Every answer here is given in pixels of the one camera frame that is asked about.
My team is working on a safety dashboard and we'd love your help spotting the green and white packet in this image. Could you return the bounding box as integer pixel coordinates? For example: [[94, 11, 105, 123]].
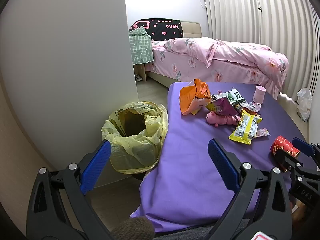
[[212, 88, 247, 105]]

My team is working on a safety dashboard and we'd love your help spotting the pink cup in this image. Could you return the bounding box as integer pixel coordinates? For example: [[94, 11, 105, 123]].
[[252, 85, 267, 105]]

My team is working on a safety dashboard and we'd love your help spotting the brown knitted cloth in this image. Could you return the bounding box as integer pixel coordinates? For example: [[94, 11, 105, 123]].
[[111, 216, 155, 240]]

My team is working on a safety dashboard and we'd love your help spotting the beige headboard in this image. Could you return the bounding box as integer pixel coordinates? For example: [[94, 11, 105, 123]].
[[180, 21, 202, 38]]

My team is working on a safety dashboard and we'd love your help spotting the pink caterpillar toy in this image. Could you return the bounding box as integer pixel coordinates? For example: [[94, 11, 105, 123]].
[[205, 111, 242, 126]]

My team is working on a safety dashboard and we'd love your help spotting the black pillow with pink print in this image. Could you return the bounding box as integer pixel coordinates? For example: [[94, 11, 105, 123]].
[[129, 18, 184, 41]]

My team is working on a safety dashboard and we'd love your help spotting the bed with floral sheet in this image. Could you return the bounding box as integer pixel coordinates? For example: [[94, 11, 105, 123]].
[[145, 37, 289, 98]]

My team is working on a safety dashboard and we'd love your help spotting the purple table mat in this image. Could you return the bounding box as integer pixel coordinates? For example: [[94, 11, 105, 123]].
[[130, 81, 310, 233]]

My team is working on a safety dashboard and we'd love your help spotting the purple snack packet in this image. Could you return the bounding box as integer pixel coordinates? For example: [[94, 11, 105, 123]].
[[205, 97, 240, 117]]

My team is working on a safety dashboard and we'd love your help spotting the white plastic bag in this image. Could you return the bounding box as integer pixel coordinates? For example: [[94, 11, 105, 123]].
[[297, 87, 313, 122]]

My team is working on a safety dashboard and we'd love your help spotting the yellow snack packet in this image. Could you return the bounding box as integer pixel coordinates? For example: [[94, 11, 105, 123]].
[[229, 112, 263, 146]]

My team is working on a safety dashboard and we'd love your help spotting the small pink wrapper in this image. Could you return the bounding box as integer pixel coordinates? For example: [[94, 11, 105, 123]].
[[255, 128, 271, 138]]

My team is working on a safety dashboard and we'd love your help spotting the orange snack bag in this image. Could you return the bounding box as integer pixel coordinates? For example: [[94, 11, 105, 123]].
[[179, 79, 212, 116]]

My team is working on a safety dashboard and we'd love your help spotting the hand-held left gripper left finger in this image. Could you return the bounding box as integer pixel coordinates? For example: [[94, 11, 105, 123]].
[[26, 140, 118, 240]]

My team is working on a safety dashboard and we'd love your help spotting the pink floral duvet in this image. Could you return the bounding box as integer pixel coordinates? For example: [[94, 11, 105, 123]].
[[151, 37, 289, 85]]

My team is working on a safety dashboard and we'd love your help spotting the red patterned paper cup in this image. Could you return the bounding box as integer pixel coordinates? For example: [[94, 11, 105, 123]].
[[269, 135, 300, 173]]

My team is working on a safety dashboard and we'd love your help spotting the white pleated curtain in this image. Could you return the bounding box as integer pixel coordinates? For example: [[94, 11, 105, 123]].
[[202, 0, 320, 105]]

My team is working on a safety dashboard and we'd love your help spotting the trash bin with yellow bag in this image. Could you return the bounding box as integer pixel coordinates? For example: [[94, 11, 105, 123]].
[[101, 101, 168, 176]]

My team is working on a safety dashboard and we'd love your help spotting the wooden bedside table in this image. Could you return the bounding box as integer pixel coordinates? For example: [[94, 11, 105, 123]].
[[134, 62, 148, 83]]

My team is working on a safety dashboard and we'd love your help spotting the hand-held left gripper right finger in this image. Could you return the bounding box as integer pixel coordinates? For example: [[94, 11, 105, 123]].
[[207, 138, 293, 240]]

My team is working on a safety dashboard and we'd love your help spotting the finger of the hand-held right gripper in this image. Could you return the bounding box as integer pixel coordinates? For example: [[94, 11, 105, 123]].
[[292, 137, 320, 167], [275, 149, 304, 173]]

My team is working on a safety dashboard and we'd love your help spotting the clear plastic wrapper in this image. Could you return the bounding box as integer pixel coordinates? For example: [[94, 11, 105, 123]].
[[240, 101, 262, 113]]

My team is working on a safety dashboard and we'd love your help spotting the green checked cloth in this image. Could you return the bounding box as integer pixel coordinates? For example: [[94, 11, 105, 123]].
[[129, 27, 154, 66]]

